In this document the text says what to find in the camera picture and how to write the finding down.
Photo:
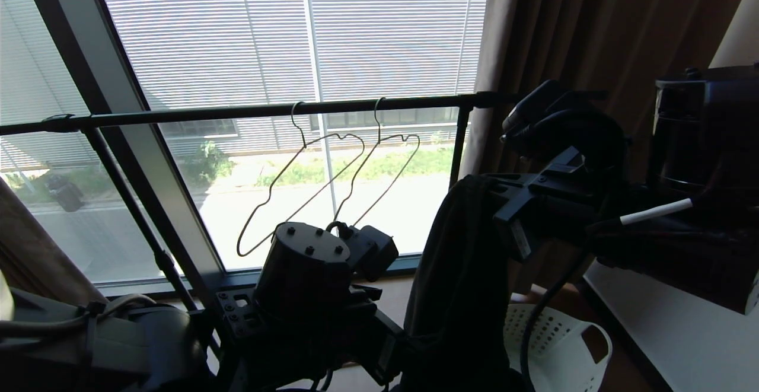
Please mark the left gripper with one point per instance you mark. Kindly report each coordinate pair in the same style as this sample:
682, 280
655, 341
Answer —
373, 338

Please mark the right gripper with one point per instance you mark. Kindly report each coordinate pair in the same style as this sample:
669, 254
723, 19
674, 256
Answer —
551, 202

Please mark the black garment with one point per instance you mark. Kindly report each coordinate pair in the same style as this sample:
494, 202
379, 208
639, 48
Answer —
456, 285

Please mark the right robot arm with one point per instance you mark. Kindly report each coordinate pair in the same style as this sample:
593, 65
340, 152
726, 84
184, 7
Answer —
705, 137

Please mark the pink clothes hanger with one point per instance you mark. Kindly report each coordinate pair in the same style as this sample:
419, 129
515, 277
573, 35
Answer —
296, 213
391, 181

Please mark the white laundry basket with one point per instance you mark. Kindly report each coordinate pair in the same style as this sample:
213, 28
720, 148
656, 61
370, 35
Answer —
563, 368

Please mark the black clothes rack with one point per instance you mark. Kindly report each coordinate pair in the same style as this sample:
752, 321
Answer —
178, 112

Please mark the brown curtain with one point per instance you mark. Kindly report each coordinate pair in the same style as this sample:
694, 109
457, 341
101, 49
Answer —
593, 24
35, 255

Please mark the window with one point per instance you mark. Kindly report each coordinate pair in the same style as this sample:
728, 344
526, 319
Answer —
115, 83

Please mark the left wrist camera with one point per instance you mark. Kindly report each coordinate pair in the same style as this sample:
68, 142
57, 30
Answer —
373, 249

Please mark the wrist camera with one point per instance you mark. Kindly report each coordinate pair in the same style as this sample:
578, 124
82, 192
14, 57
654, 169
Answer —
531, 113
373, 249

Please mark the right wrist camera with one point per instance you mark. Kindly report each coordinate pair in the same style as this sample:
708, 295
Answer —
531, 113

